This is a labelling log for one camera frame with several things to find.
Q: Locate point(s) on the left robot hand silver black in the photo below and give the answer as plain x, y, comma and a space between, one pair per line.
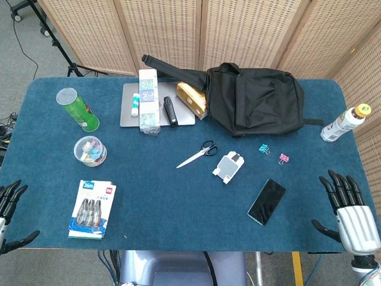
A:
9, 199

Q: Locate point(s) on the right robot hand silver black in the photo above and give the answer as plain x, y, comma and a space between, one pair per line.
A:
355, 229

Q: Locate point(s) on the black smartphone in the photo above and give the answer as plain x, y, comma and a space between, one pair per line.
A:
266, 202

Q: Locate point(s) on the white phone stand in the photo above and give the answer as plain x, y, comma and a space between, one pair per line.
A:
227, 167

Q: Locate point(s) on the black tripod stand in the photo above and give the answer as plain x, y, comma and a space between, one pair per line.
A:
64, 53

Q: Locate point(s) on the black wheeled cart base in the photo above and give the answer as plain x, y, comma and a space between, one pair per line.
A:
18, 16

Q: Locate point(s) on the blue correction tape pack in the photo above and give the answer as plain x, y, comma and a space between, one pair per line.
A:
92, 208

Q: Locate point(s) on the clear tub of clips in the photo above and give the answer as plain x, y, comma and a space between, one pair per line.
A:
89, 152

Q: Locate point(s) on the pink binder clip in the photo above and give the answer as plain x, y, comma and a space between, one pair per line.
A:
284, 157

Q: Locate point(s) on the silver table leg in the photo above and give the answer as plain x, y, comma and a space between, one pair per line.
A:
259, 268

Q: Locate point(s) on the white bottle yellow cap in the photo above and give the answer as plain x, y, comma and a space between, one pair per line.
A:
339, 125

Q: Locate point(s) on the green chips can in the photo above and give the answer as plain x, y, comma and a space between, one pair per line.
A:
80, 111

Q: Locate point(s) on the teal binder clip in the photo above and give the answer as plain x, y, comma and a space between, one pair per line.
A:
262, 148

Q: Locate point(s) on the grey laptop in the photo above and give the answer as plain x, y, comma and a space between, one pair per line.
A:
126, 119

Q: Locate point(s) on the blue table mat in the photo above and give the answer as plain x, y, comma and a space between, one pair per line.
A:
166, 202

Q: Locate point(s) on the white green glue stick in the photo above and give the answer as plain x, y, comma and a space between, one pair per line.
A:
135, 104

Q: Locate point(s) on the black backpack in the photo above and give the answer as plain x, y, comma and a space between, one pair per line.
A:
262, 98

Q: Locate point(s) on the grey blue robot torso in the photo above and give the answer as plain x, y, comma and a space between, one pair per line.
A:
178, 268

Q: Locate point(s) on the black stapler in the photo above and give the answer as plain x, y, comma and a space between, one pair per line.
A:
169, 110

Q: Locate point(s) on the gold tissue pack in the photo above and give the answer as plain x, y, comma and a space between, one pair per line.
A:
190, 96

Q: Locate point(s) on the wicker folding screen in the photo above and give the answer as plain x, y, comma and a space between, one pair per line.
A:
238, 29

